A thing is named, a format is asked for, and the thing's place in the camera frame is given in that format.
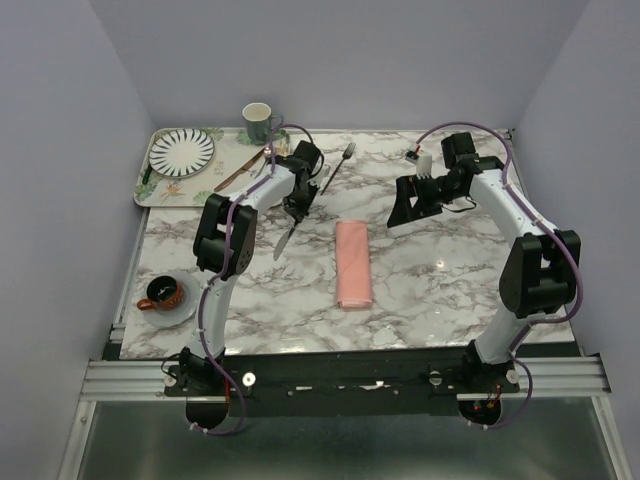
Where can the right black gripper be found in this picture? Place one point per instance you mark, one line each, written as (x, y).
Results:
(402, 212)

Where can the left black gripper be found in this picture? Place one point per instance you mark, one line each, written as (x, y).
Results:
(299, 212)

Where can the silver table knife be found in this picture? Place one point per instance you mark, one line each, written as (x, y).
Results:
(281, 244)

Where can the pink cloth napkin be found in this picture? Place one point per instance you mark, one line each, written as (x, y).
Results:
(354, 279)

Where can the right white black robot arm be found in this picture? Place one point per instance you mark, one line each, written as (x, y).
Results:
(540, 275)

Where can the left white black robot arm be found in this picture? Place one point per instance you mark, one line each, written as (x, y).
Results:
(224, 245)

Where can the silver spoon on tray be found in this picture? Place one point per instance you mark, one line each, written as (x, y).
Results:
(266, 158)

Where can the copper knife on tray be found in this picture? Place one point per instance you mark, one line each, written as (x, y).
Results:
(242, 170)

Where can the black silver fork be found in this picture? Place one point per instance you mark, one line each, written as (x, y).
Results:
(346, 155)

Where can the leaf pattern serving tray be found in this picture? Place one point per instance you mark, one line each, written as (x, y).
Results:
(232, 149)

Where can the green ceramic mug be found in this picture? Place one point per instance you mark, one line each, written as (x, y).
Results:
(260, 120)

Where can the striped white plate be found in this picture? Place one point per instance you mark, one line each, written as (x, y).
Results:
(181, 153)

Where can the orange patterned teacup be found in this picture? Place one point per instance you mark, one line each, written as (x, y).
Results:
(163, 293)

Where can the white saucer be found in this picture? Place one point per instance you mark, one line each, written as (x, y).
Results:
(185, 309)

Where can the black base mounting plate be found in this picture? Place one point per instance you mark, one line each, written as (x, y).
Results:
(436, 381)

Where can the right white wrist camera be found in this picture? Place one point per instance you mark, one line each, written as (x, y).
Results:
(423, 163)

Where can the aluminium rail frame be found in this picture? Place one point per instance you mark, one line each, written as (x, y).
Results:
(557, 426)

